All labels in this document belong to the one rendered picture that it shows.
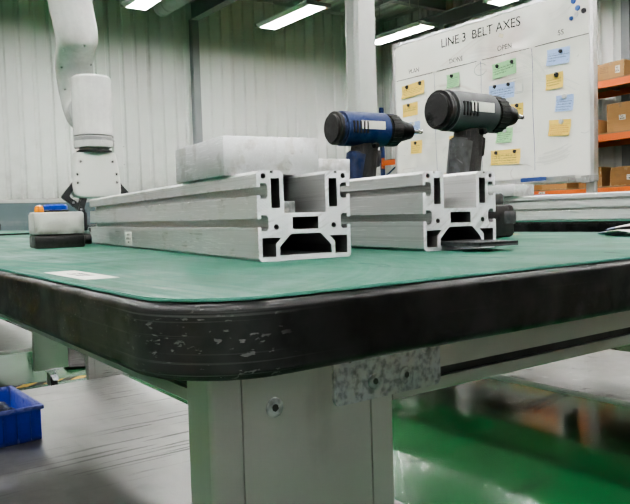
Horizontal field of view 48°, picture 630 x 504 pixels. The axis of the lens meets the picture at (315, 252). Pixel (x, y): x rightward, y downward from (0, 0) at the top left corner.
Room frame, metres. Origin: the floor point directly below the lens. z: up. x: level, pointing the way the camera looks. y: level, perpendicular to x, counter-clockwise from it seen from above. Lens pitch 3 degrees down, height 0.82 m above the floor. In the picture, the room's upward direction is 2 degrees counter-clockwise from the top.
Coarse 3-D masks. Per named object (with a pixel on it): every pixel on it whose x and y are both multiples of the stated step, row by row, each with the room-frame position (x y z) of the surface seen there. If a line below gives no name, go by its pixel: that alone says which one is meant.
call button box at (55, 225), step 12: (36, 216) 1.17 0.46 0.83; (48, 216) 1.18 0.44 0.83; (60, 216) 1.19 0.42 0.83; (72, 216) 1.20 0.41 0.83; (36, 228) 1.17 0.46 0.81; (48, 228) 1.18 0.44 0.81; (60, 228) 1.19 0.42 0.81; (72, 228) 1.20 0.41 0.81; (36, 240) 1.17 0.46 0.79; (48, 240) 1.18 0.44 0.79; (60, 240) 1.19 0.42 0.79; (72, 240) 1.20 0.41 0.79; (84, 240) 1.21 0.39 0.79
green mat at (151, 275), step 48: (0, 240) 1.86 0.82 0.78; (528, 240) 0.94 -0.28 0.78; (576, 240) 0.90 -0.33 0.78; (624, 240) 0.86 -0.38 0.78; (96, 288) 0.45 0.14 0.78; (144, 288) 0.44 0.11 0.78; (192, 288) 0.43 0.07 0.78; (240, 288) 0.42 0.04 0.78; (288, 288) 0.41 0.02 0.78; (336, 288) 0.41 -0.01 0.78
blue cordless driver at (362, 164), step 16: (336, 112) 1.21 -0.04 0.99; (352, 112) 1.22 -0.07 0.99; (368, 112) 1.25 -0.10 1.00; (336, 128) 1.20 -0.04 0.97; (352, 128) 1.21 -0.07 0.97; (368, 128) 1.22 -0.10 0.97; (384, 128) 1.24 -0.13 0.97; (400, 128) 1.26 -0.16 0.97; (336, 144) 1.22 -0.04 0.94; (352, 144) 1.23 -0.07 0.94; (368, 144) 1.24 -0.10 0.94; (384, 144) 1.26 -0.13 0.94; (352, 160) 1.23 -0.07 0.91; (368, 160) 1.24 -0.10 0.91; (352, 176) 1.23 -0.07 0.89; (368, 176) 1.24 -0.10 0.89
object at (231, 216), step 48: (144, 192) 1.01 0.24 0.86; (192, 192) 0.82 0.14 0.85; (240, 192) 0.72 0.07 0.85; (288, 192) 0.77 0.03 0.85; (336, 192) 0.70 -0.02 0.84; (96, 240) 1.32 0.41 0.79; (144, 240) 1.02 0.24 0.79; (192, 240) 0.83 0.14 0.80; (240, 240) 0.70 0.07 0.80; (288, 240) 0.78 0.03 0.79; (336, 240) 0.72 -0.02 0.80
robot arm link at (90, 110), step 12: (72, 84) 1.53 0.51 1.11; (84, 84) 1.52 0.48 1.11; (96, 84) 1.52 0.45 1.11; (108, 84) 1.55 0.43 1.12; (72, 96) 1.53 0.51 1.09; (84, 96) 1.52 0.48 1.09; (96, 96) 1.52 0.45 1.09; (108, 96) 1.55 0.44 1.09; (72, 108) 1.54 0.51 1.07; (84, 108) 1.52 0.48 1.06; (96, 108) 1.52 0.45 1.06; (108, 108) 1.55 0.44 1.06; (72, 120) 1.54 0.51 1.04; (84, 120) 1.52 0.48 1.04; (96, 120) 1.52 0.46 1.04; (108, 120) 1.54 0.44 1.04; (84, 132) 1.52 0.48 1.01; (96, 132) 1.52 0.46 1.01; (108, 132) 1.54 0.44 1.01
